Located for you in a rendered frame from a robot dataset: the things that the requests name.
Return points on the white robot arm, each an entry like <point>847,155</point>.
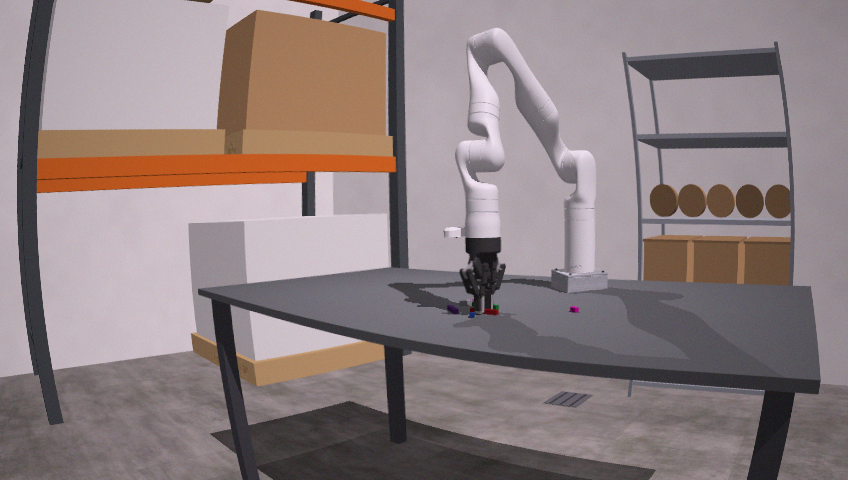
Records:
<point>482,200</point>

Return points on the green rod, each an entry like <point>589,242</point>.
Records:
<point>496,307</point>

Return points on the dark red rod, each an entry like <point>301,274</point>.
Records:
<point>487,311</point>

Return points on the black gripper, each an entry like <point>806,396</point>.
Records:
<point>482,266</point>

